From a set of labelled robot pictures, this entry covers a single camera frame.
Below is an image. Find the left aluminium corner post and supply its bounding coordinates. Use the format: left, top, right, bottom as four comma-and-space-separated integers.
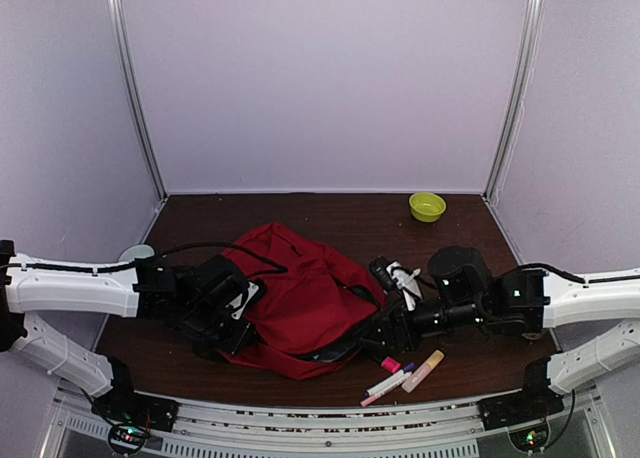
107, 0, 168, 202

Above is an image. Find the black pink highlighter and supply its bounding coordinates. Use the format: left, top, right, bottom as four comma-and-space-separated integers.
380, 357, 402, 374

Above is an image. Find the pink capped white marker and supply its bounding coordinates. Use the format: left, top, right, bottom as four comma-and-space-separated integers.
360, 372, 412, 407

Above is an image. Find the red student backpack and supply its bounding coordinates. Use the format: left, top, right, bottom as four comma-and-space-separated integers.
219, 223, 387, 380

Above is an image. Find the pale celadon ceramic bowl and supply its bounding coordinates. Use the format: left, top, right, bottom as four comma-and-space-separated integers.
118, 244, 155, 262

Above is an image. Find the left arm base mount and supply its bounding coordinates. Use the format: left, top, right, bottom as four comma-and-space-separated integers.
92, 358, 179, 432

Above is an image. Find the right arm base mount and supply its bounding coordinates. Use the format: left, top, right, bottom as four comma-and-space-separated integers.
477, 365, 564, 431

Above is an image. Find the yellow green plastic bowl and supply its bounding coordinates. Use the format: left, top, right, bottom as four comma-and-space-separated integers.
408, 193, 447, 223

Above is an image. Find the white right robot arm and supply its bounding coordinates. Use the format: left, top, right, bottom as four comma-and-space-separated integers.
359, 246, 639, 420

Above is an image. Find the pastel yellow pink highlighter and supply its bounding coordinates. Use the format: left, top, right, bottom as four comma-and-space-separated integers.
401, 350, 445, 393

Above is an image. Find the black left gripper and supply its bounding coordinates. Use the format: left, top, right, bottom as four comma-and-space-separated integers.
180, 301, 257, 357

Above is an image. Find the aluminium front rail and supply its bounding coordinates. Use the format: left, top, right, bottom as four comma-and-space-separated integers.
35, 382, 622, 457

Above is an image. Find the patterned mug orange inside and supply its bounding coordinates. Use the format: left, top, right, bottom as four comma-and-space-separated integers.
521, 332, 545, 342

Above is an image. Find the purple capped white marker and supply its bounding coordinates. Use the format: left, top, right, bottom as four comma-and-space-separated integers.
365, 362, 415, 397

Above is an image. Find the right aluminium corner post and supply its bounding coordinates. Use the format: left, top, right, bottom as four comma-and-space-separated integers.
483, 0, 544, 206

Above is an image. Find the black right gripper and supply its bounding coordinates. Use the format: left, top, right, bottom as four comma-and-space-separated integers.
352, 295, 487, 360

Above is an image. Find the aluminium corner post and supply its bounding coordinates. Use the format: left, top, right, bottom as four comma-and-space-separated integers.
483, 0, 544, 206
107, 0, 168, 202

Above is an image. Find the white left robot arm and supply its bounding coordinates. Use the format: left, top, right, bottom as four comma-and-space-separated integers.
1, 240, 265, 422

